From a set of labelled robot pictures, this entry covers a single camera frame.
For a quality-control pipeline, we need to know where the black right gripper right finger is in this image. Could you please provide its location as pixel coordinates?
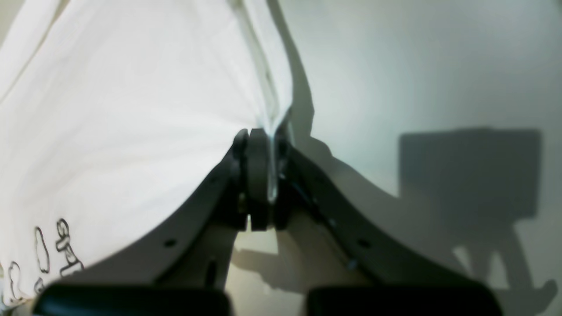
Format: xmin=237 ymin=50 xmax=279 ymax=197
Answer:
xmin=274 ymin=122 xmax=503 ymax=316

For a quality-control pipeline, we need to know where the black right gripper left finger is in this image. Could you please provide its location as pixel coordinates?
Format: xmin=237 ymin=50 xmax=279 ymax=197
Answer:
xmin=32 ymin=129 xmax=269 ymax=316

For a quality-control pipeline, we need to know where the white printed t-shirt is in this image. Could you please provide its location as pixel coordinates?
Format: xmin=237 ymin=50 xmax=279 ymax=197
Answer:
xmin=0 ymin=0 xmax=293 ymax=316

